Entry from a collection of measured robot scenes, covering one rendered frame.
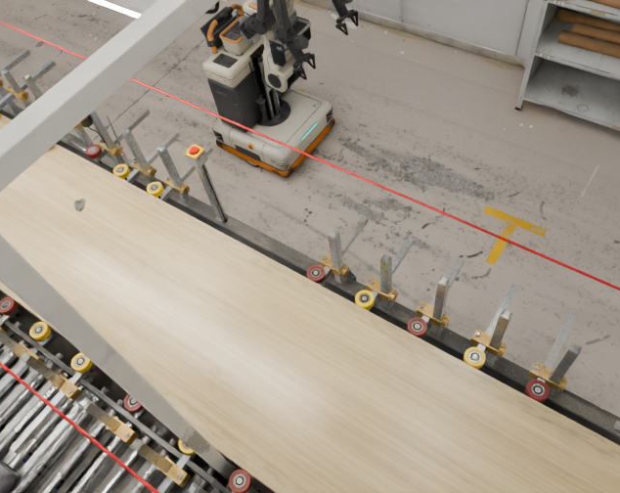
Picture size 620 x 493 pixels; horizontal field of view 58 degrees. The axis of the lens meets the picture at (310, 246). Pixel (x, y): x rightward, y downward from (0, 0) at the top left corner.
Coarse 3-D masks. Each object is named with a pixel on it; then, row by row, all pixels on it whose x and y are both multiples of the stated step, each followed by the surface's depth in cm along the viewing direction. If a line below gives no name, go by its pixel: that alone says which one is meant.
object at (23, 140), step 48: (192, 0) 102; (144, 48) 97; (48, 96) 90; (96, 96) 93; (0, 144) 85; (48, 144) 89; (0, 240) 89; (48, 288) 102; (96, 336) 119; (144, 384) 143; (192, 432) 178
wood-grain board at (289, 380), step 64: (0, 128) 327; (0, 192) 299; (64, 192) 293; (128, 192) 288; (64, 256) 270; (128, 256) 265; (192, 256) 261; (256, 256) 257; (128, 320) 246; (192, 320) 243; (256, 320) 239; (320, 320) 235; (384, 320) 232; (192, 384) 226; (256, 384) 223; (320, 384) 220; (384, 384) 217; (448, 384) 214; (256, 448) 209; (320, 448) 207; (384, 448) 204; (448, 448) 202; (512, 448) 199; (576, 448) 197
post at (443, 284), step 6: (438, 282) 212; (444, 282) 211; (438, 288) 215; (444, 288) 212; (438, 294) 219; (444, 294) 216; (438, 300) 222; (444, 300) 222; (438, 306) 226; (444, 306) 228; (438, 312) 230; (438, 318) 234; (432, 324) 241; (432, 330) 245; (438, 330) 242
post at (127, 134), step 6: (126, 132) 282; (126, 138) 285; (132, 138) 287; (132, 144) 289; (132, 150) 293; (138, 150) 294; (138, 156) 296; (138, 162) 302; (144, 162) 301; (144, 168) 303; (150, 180) 312
